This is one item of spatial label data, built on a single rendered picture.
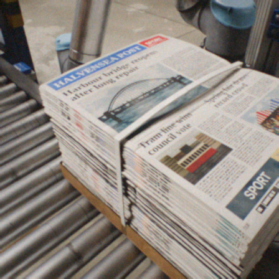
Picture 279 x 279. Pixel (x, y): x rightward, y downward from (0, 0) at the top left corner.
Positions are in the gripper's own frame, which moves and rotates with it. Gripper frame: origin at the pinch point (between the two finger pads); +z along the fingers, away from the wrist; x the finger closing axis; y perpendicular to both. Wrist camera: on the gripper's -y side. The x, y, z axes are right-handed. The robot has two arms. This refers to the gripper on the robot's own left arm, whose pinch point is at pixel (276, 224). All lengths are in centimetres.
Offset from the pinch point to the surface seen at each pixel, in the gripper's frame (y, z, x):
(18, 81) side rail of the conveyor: 2, 81, 11
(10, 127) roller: 2, 61, 23
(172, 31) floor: -78, 204, -216
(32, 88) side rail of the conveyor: 2, 74, 10
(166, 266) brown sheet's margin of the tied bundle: 4.9, 8.3, 22.7
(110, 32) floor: -78, 251, -164
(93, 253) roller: -0.1, 20.0, 28.0
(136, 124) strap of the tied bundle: 25.3, 17.6, 19.5
